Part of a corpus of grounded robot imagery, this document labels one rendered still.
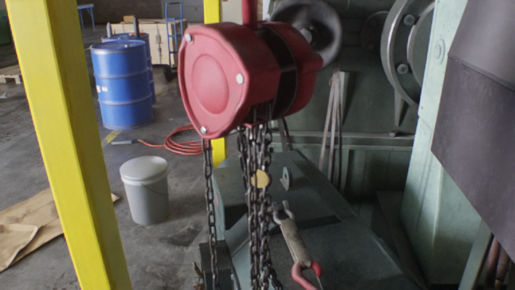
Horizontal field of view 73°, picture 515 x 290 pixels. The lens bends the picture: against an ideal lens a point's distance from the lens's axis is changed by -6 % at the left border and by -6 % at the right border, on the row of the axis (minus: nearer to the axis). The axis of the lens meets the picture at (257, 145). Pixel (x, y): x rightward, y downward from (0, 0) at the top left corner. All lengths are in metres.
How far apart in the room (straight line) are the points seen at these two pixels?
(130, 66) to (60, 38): 3.26
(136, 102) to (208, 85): 3.67
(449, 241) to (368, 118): 0.66
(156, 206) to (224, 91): 2.08
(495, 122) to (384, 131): 0.92
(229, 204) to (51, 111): 0.55
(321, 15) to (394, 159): 0.72
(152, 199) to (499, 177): 2.04
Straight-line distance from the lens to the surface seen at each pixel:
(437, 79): 1.23
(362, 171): 1.72
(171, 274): 2.18
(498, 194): 0.82
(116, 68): 4.03
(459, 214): 1.25
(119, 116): 4.18
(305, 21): 1.38
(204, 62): 0.48
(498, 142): 0.82
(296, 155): 1.46
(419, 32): 1.32
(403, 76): 1.38
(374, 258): 1.00
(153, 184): 2.40
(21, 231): 2.86
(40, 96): 0.85
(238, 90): 0.44
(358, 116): 1.65
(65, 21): 0.82
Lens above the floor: 1.48
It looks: 24 degrees down
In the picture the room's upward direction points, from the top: straight up
